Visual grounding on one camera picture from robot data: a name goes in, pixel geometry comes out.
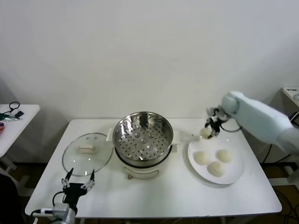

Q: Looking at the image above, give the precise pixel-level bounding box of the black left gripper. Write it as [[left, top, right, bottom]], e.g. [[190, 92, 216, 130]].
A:
[[61, 167, 96, 206]]

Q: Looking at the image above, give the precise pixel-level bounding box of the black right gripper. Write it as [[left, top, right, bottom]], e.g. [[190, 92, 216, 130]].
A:
[[205, 116, 222, 140]]

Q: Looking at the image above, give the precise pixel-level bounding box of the white steamed baozi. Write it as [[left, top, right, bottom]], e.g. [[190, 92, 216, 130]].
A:
[[194, 151, 211, 165], [200, 127, 212, 140], [216, 149, 234, 163], [207, 161, 227, 177]]

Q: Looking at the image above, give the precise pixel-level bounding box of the round glass lid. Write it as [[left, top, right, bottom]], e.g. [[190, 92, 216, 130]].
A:
[[62, 132, 114, 177]]

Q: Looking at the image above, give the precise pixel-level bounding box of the perforated steel steamer basket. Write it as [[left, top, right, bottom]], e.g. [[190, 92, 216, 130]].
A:
[[113, 112, 175, 165]]

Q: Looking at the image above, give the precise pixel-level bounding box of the white round plate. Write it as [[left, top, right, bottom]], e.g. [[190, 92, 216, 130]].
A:
[[187, 134, 246, 185]]

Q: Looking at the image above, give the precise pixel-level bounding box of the black bulky object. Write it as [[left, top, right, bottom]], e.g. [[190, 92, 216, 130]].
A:
[[0, 172, 25, 224]]

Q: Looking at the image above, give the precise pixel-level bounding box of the black metal floor bar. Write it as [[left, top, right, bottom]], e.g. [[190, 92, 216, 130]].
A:
[[261, 163, 299, 169]]

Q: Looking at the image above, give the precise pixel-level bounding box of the white folding side table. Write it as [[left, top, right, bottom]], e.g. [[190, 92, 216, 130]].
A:
[[0, 104, 41, 173]]

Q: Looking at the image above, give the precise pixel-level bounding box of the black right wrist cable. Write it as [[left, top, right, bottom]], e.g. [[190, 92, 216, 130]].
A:
[[221, 125, 242, 133]]

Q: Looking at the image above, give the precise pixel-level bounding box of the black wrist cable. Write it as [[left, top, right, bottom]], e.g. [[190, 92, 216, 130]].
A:
[[221, 125, 242, 133], [31, 190, 67, 217]]

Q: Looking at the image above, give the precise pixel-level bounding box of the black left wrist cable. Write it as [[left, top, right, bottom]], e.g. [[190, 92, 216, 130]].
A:
[[31, 190, 67, 217]]

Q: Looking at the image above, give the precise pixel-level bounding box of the black power cable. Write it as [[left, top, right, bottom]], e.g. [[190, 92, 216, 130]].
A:
[[263, 143, 292, 164]]

